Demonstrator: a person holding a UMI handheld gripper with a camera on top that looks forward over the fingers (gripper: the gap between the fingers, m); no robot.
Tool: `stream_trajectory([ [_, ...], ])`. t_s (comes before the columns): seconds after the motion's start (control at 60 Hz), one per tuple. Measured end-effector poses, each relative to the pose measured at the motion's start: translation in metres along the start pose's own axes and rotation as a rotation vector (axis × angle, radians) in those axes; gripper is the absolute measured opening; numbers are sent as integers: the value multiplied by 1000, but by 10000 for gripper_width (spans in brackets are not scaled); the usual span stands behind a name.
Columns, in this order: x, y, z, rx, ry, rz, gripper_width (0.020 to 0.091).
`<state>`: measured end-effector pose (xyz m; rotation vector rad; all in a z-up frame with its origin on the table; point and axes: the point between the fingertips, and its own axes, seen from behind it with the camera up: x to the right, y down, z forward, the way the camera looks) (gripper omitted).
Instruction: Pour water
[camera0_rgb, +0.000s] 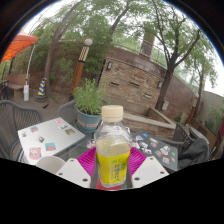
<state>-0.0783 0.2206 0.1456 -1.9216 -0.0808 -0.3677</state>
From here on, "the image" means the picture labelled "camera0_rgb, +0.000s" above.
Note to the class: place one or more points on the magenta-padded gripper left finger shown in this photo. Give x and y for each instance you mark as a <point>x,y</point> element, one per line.
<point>76,172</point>

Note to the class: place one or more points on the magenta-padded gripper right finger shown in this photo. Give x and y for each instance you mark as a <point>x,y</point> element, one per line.
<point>150,171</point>

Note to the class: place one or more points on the yellow-labelled clear drink bottle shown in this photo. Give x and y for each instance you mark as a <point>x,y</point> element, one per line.
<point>112,156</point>

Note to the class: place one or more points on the white ceramic mug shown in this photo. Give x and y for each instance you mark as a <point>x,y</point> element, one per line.
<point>50,163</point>

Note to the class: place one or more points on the silver laptop with stickers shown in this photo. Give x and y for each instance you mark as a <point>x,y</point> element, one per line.
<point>50,135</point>

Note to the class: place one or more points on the dark grey backpack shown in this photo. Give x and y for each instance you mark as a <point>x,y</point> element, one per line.
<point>195,153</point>

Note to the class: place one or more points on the green plant in teal pot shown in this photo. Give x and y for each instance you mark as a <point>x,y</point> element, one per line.
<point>88,110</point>

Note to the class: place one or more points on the green leafy tree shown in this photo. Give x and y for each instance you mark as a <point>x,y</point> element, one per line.
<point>50,63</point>
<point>165,86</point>

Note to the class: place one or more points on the blue yellow striped cone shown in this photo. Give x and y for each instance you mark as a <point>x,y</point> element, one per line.
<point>41,90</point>

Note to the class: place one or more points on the white umbrella pole with base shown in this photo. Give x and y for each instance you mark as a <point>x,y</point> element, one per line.
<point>26,93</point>

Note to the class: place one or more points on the wooden bench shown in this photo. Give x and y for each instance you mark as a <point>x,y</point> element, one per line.
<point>16,85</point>

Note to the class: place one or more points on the orange patio umbrella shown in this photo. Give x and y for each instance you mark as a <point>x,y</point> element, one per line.
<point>18,45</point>

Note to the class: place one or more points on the grey wall box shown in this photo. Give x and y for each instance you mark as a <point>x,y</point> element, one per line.
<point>165,105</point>

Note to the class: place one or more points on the black wall lamp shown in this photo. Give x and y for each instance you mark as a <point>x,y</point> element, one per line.
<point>109,65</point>
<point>159,84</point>

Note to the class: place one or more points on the striped lamp post with globe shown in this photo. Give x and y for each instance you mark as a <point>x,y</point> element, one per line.
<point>79,70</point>

